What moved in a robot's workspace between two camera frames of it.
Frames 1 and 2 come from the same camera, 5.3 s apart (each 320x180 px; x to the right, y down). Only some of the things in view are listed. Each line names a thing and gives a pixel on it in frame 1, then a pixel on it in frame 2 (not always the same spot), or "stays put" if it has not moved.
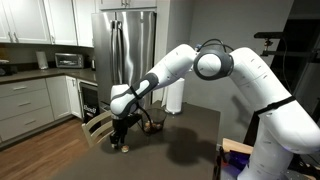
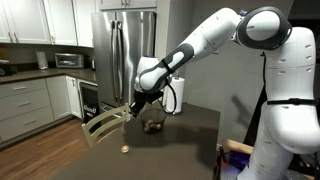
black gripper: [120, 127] to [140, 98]
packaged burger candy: [125, 148] stays put
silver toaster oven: [69, 60] stays put
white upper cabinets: [63, 22] stays put
